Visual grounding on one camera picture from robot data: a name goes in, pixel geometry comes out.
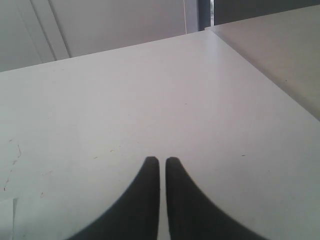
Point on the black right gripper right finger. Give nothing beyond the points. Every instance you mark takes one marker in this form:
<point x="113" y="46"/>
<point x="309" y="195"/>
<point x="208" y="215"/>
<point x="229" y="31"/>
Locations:
<point x="191" y="214"/>

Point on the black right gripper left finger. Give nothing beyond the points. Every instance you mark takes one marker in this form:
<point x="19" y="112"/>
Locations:
<point x="135" y="215"/>

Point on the white paper sheet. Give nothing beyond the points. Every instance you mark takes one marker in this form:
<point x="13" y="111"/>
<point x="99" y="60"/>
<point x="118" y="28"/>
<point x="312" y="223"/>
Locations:
<point x="7" y="218"/>

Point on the beige side table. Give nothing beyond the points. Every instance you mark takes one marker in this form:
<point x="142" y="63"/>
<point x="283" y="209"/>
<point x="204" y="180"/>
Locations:
<point x="285" y="47"/>

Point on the white cabinet doors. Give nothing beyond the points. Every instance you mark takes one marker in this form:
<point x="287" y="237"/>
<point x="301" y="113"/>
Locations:
<point x="34" y="32"/>

